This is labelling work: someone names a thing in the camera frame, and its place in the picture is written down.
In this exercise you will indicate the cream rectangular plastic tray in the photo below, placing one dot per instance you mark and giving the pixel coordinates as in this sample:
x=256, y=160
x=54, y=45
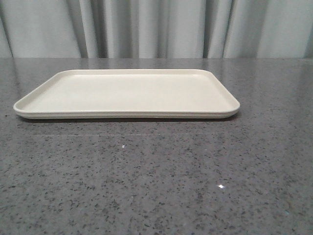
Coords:
x=129, y=93

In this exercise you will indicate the grey-white pleated curtain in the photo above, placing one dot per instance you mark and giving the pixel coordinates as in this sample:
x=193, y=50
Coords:
x=156, y=28

